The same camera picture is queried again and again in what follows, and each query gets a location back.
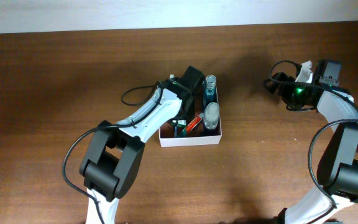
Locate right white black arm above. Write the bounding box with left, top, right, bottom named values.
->
left=262, top=60, right=358, bottom=224

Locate teal Listerine mouthwash bottle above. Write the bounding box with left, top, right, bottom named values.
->
left=203, top=75, right=216, bottom=108

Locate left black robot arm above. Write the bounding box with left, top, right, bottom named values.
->
left=79, top=66, right=205, bottom=223

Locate right black cable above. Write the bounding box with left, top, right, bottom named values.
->
left=268, top=60, right=358, bottom=209

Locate dark blue soap bottle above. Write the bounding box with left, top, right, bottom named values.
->
left=202, top=102, right=219, bottom=136

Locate white square cardboard box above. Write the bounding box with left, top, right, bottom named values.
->
left=158, top=92, right=223, bottom=147

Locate red white Colgate toothpaste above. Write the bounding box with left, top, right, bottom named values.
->
left=181, top=113, right=204, bottom=137

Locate white green soap packet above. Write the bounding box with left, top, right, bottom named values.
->
left=170, top=119, right=187, bottom=128

